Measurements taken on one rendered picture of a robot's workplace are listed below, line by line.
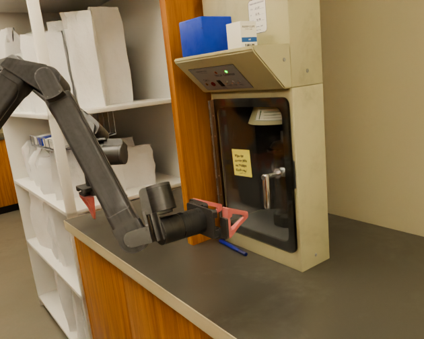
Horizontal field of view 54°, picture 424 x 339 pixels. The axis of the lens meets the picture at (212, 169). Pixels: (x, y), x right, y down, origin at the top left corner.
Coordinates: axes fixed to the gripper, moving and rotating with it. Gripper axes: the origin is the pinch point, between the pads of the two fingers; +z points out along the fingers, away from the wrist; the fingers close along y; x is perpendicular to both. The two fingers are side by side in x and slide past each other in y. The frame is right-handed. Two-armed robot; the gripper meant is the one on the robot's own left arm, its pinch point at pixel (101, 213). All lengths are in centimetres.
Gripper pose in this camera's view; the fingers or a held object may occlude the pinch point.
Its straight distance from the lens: 126.2
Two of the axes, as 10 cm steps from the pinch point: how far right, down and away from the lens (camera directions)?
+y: 8.0, -2.1, 5.7
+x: -6.0, -1.2, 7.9
